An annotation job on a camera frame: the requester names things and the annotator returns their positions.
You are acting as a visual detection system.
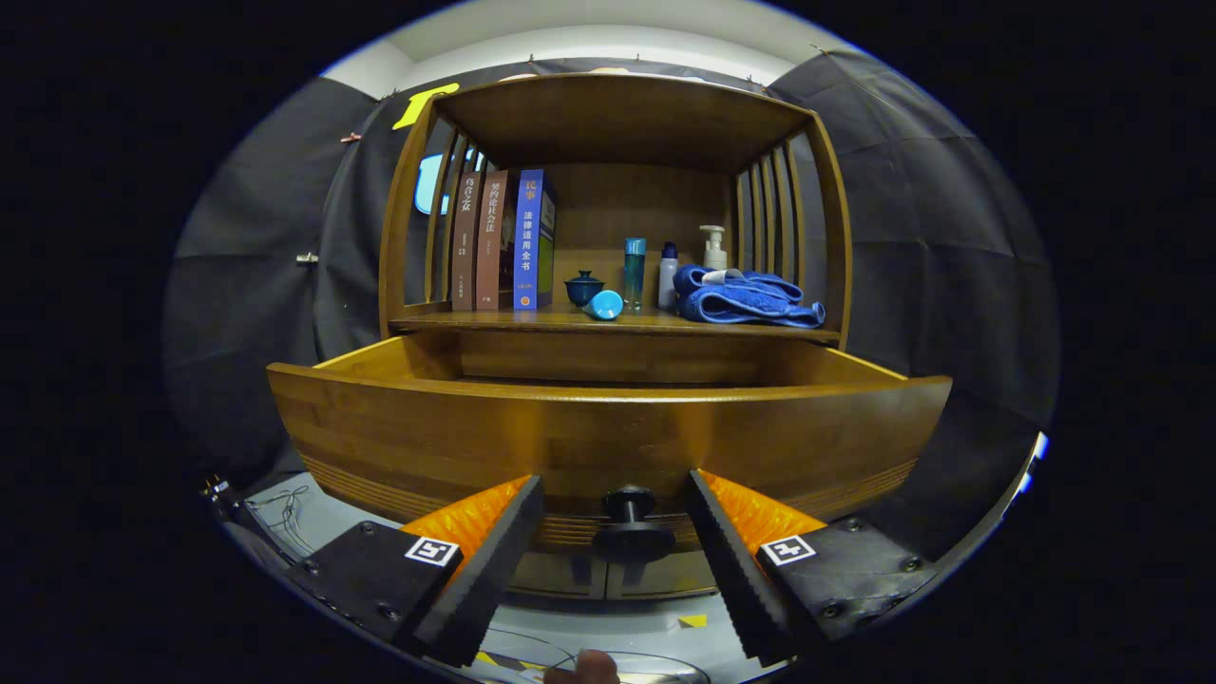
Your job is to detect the wooden countertop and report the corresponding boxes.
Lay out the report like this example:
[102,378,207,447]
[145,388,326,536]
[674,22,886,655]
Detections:
[389,302,842,345]

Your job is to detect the black backdrop cloth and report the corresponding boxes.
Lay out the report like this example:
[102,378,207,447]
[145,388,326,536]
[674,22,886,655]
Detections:
[161,47,1060,533]

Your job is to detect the black drawer knob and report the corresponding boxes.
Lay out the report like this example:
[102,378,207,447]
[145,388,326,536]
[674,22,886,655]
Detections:
[593,485,677,563]

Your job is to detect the wooden drawer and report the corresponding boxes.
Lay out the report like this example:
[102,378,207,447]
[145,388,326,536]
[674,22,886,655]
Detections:
[266,334,953,557]

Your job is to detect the wooden cabinet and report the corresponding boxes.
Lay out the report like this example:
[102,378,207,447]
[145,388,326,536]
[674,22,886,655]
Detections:
[378,73,854,604]

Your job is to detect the thin floor cables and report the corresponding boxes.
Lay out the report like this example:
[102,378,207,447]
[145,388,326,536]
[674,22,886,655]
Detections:
[245,484,316,559]

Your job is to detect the teal glass bottle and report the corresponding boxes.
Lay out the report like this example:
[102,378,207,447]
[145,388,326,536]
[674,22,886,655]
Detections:
[623,237,648,312]

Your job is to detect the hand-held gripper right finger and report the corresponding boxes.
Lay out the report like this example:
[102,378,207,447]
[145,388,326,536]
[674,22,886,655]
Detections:
[686,468,937,666]

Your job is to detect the dark brown book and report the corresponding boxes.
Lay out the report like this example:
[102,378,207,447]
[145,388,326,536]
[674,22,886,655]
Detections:
[452,171,485,312]

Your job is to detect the blue towel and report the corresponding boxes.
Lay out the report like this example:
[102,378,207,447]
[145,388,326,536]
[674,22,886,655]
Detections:
[674,265,827,330]

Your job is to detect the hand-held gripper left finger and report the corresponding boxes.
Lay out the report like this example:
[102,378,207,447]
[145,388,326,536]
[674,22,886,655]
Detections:
[285,474,545,669]

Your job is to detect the reddish brown book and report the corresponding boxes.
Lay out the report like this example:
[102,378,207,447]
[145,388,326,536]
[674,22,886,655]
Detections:
[475,169,519,312]

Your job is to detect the blue book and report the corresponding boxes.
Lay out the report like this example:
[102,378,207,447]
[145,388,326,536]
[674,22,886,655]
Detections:
[513,169,558,312]

